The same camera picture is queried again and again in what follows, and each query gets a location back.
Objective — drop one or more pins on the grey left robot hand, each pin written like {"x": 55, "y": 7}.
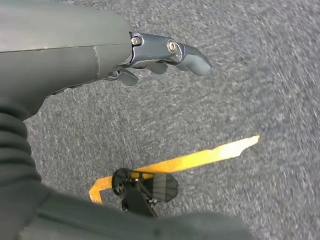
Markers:
{"x": 62, "y": 49}

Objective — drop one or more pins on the black robot foot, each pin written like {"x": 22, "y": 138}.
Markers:
{"x": 162, "y": 187}

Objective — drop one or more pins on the ragged yellow floor tape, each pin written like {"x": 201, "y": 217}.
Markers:
{"x": 200, "y": 157}

